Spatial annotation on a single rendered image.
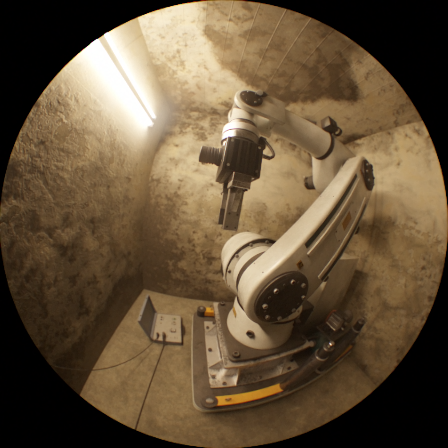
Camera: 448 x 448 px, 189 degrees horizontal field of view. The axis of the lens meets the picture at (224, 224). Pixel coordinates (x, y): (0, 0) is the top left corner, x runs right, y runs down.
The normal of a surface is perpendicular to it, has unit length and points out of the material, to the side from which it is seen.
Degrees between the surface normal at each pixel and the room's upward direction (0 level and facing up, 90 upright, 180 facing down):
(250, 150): 90
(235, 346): 0
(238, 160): 90
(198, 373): 0
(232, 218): 90
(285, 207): 90
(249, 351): 0
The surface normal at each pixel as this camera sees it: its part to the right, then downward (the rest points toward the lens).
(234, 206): 0.07, 0.53
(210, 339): 0.17, -0.98
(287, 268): 0.15, 0.13
